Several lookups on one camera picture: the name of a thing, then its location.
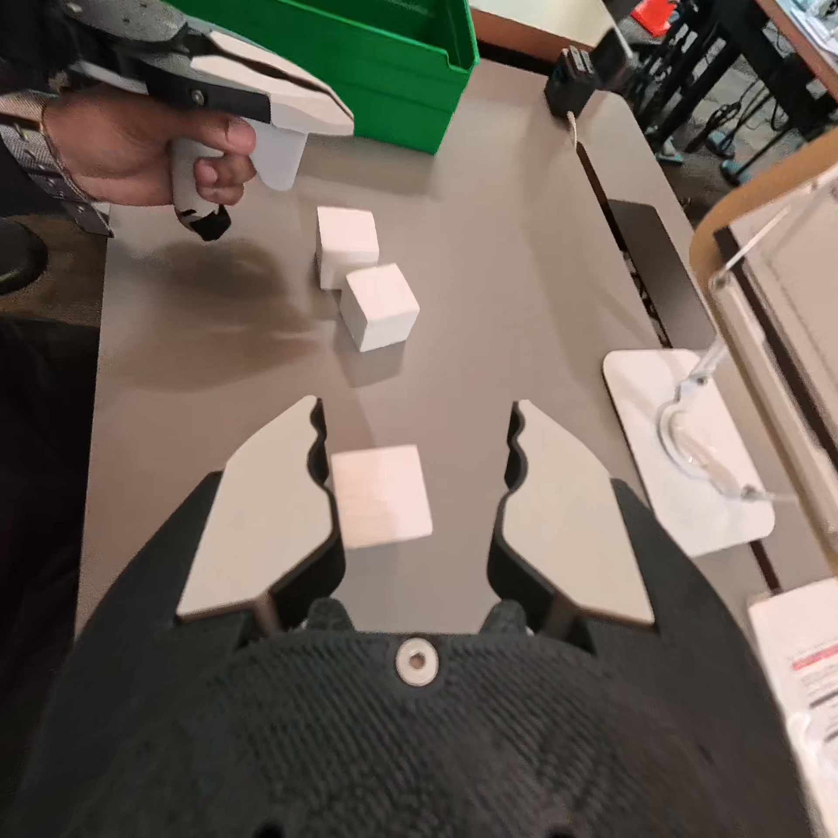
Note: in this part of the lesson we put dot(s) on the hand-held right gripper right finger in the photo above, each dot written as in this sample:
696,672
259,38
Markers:
569,524

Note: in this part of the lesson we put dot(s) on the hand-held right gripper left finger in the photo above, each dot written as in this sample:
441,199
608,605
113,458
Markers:
268,517

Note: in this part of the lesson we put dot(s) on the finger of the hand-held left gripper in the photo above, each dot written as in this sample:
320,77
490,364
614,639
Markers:
262,55
294,108

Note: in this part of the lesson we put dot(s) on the white foam cube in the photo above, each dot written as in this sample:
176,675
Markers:
380,308
347,242
380,497

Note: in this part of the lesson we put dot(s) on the person's left forearm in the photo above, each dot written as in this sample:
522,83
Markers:
16,78

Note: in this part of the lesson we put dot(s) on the grey desk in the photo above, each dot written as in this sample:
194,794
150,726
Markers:
497,262

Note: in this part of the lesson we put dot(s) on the person's left hand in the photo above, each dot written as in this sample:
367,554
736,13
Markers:
118,150

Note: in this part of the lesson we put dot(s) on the green plastic bin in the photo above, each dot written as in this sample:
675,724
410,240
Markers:
366,59

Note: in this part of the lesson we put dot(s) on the white stand base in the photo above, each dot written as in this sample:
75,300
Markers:
641,406

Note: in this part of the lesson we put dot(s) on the metal wristwatch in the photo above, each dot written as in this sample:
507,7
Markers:
39,163

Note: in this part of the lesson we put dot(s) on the clear acrylic holder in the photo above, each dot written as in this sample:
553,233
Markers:
694,380

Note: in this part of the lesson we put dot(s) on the person's dark clothing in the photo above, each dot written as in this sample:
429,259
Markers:
39,491

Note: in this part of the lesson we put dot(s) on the black chair base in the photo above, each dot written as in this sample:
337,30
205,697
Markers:
19,258

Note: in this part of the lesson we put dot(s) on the wood-edged table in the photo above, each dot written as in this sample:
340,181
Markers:
524,19

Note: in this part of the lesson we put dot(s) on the white printed paper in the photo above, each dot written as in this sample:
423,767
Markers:
799,628

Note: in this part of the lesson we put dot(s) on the small black box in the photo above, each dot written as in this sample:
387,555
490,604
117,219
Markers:
569,82

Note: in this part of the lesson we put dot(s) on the black table frame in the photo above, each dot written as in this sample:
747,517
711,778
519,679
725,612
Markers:
740,52

